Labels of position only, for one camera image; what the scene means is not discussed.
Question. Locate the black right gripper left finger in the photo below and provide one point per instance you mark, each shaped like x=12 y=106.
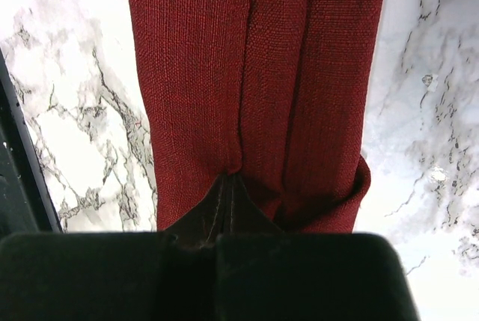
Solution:
x=117 y=276

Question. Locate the dark red cloth napkin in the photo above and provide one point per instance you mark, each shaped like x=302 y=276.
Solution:
x=271 y=90

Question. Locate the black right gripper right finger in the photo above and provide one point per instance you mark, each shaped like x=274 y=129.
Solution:
x=264 y=274

